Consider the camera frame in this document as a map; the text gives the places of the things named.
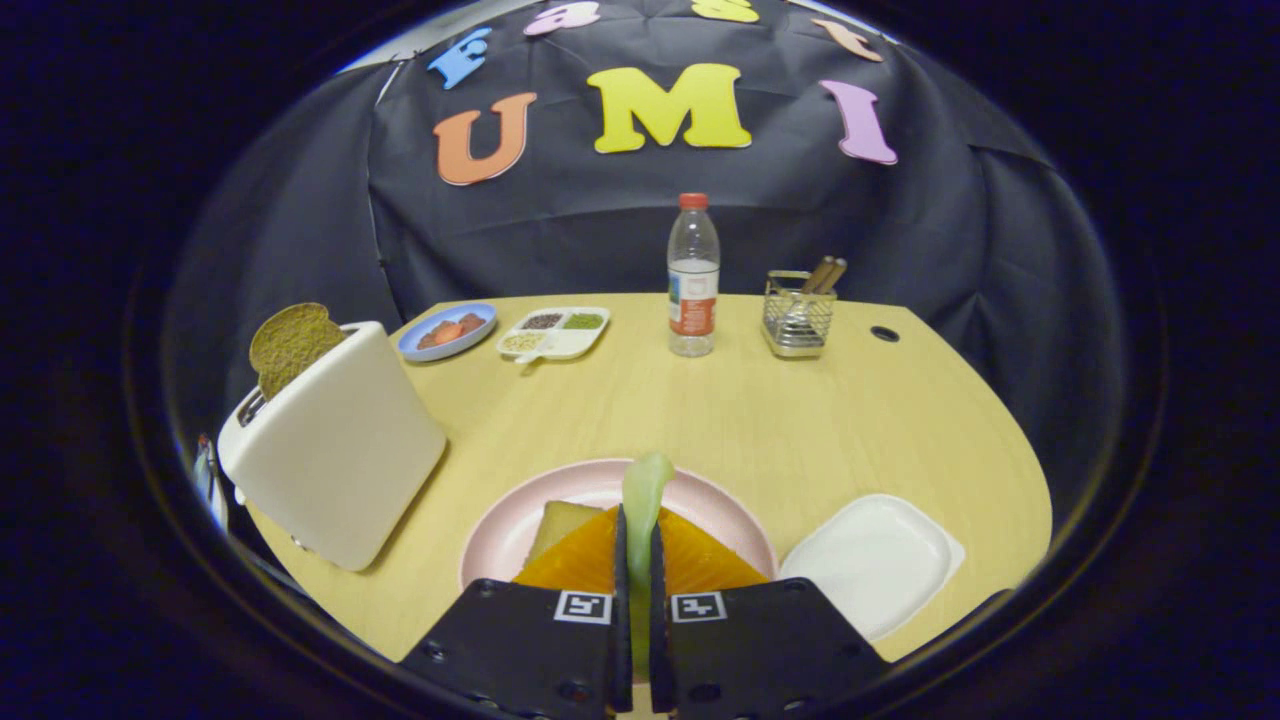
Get blue round plate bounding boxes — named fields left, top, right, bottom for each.
left=398, top=303, right=498, bottom=362

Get white divided tray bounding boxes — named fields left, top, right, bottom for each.
left=497, top=306, right=611, bottom=365

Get white square plate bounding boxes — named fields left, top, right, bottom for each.
left=778, top=493, right=967, bottom=642

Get square brown bread slice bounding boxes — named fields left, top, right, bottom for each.
left=525, top=500, right=606, bottom=566

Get clear bottle with red cap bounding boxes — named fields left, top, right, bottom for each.
left=667, top=193, right=721, bottom=358

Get wooden utensils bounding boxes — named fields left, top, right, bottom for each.
left=800, top=256, right=849, bottom=297

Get white toaster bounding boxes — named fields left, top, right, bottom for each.
left=217, top=321, right=448, bottom=572

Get black backdrop cloth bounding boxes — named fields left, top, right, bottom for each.
left=165, top=0, right=1121, bottom=521

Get red tomato slices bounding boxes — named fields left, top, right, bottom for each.
left=418, top=313, right=486, bottom=349

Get green lettuce leaf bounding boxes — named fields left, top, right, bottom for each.
left=622, top=452, right=677, bottom=681

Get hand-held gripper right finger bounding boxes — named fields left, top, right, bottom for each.
left=648, top=507, right=891, bottom=719

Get metal wire utensil holder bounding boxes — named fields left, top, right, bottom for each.
left=762, top=270, right=837, bottom=359

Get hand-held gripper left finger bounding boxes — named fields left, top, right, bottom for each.
left=398, top=505, right=633, bottom=719

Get oval brown bread slice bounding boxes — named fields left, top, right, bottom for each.
left=249, top=302, right=348, bottom=402

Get pink round plate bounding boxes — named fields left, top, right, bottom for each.
left=460, top=458, right=779, bottom=591

